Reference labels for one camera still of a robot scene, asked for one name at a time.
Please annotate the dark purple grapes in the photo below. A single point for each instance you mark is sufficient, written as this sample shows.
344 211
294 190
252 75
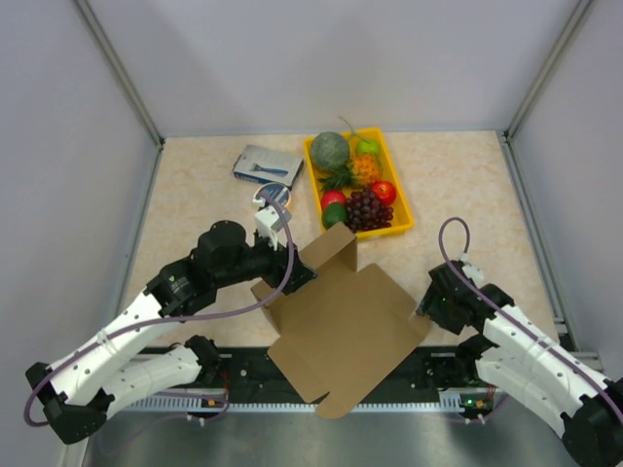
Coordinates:
365 212

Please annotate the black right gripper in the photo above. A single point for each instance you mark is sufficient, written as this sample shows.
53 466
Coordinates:
429 305

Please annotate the green apple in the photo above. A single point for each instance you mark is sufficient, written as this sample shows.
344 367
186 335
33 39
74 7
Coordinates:
366 146

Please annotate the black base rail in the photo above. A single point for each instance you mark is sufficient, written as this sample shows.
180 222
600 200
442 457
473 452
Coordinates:
428 379

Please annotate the green melon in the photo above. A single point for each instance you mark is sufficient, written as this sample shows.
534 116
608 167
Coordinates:
329 151

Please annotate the small orange pineapple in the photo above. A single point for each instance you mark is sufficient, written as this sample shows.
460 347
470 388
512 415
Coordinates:
360 171

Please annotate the red apple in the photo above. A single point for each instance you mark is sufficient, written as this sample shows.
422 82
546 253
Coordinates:
385 192

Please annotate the yellow plastic tray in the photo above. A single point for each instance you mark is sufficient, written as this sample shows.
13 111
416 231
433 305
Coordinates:
403 219

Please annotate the red tomato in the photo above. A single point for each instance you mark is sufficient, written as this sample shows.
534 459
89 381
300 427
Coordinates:
330 197

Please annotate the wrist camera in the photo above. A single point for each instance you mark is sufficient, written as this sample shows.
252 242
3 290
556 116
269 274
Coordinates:
270 218
471 271

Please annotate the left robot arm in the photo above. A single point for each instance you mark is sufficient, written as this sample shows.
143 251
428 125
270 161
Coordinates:
77 394

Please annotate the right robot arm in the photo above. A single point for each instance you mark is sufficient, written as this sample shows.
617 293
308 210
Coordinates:
581 405

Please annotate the masking tape roll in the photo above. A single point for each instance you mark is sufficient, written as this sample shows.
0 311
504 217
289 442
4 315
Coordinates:
278 192

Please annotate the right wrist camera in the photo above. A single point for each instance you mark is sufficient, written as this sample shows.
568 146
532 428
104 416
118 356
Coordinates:
471 271

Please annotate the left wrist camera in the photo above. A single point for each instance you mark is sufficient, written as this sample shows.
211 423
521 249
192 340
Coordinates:
270 218

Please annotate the brown cardboard box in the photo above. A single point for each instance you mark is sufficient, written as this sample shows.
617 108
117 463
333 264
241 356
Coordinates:
345 331

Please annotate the green avocado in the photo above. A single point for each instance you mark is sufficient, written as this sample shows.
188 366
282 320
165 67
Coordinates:
333 214

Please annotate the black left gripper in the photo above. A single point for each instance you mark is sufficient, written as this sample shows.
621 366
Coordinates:
278 259

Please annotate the blue razor box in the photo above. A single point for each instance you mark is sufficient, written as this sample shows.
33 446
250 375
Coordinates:
262 165

